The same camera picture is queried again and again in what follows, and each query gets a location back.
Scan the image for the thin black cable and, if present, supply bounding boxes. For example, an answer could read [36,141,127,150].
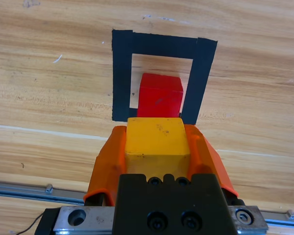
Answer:
[14,211,44,235]

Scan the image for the black tape square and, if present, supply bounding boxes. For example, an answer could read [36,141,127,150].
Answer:
[111,29,218,125]

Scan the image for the yellow wooden block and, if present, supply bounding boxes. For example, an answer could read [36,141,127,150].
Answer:
[124,117,191,183]

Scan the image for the long aluminium rail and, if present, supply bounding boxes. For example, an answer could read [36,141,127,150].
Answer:
[0,180,294,231]

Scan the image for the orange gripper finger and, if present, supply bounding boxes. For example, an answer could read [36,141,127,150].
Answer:
[83,125,128,206]
[183,123,245,206]

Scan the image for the red wooden block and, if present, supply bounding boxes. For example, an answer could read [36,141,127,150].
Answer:
[136,72,184,118]

